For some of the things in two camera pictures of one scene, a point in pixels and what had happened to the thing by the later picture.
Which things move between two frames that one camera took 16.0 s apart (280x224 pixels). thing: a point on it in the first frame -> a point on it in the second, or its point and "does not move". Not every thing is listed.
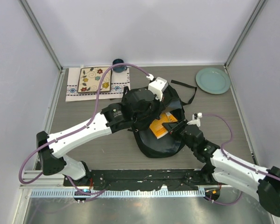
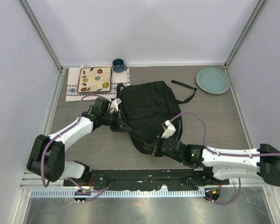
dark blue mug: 119,69 does not move
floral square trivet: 89,78 does not move
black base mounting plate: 143,179 does not move
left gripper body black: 153,112 -> 115,122
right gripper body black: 190,144 -> 159,151
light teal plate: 213,80 does not move
